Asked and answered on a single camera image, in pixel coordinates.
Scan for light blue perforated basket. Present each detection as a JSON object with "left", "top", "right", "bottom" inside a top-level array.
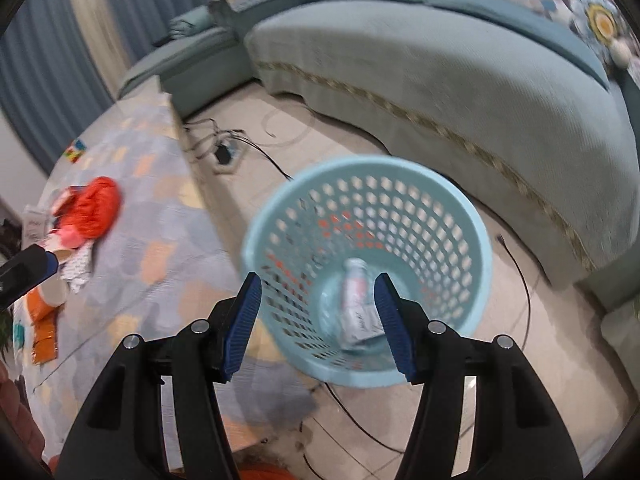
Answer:
[{"left": 241, "top": 155, "right": 492, "bottom": 388}]

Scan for pink grey drink bottle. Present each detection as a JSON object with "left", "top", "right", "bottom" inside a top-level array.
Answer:
[{"left": 340, "top": 258, "right": 384, "bottom": 350}]

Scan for floor power strip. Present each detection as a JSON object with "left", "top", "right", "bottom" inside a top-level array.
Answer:
[{"left": 213, "top": 139, "right": 246, "bottom": 174}]

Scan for blue curtains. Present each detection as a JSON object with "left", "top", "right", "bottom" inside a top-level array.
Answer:
[{"left": 1, "top": 0, "right": 208, "bottom": 172}]

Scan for red white paper cup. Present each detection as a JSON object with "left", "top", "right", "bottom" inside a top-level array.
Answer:
[{"left": 50, "top": 177, "right": 122, "bottom": 250}]

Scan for heart pattern paper bag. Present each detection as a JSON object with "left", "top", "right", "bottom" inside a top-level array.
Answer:
[{"left": 61, "top": 240, "right": 94, "bottom": 294}]

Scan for black floor cable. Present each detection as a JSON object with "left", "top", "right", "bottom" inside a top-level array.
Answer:
[{"left": 299, "top": 231, "right": 534, "bottom": 480}]

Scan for teal sofa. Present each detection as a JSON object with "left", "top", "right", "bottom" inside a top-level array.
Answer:
[{"left": 120, "top": 0, "right": 639, "bottom": 310}]

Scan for orange snack wrapper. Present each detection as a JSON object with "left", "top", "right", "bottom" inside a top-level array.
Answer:
[{"left": 26, "top": 288, "right": 58, "bottom": 364}]

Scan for patterned grey tablecloth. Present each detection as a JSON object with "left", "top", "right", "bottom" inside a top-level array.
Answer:
[{"left": 15, "top": 92, "right": 241, "bottom": 457}]

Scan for colourful puzzle cube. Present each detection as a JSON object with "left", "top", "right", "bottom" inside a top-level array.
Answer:
[{"left": 63, "top": 138, "right": 87, "bottom": 164}]

